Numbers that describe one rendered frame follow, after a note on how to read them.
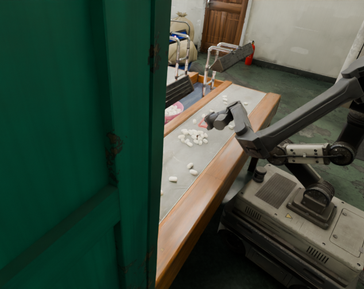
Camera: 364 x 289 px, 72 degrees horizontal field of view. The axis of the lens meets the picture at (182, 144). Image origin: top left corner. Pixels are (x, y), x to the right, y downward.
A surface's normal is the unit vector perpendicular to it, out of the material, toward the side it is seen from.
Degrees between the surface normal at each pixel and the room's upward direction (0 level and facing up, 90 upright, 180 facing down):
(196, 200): 0
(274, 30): 91
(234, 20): 90
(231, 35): 90
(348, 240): 0
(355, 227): 0
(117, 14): 90
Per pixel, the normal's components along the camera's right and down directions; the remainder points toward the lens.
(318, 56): -0.52, 0.45
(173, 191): 0.09, -0.82
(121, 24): 0.86, 0.35
